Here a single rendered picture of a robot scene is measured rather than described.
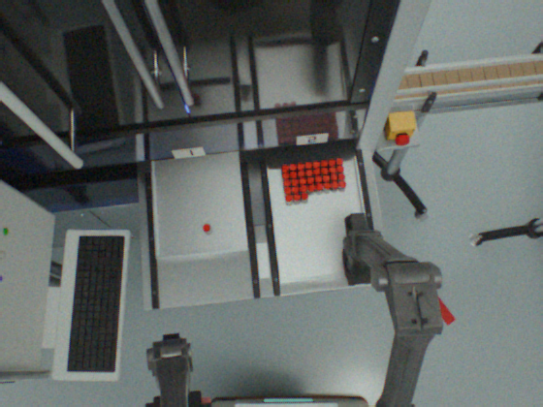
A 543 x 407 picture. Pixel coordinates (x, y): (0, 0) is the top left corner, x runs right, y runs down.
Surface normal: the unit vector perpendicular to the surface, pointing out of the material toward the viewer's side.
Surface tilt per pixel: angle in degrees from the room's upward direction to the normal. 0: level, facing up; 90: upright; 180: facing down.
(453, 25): 0
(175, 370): 41
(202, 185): 0
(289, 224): 0
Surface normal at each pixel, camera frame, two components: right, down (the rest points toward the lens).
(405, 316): 0.01, -0.46
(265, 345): -0.04, -0.25
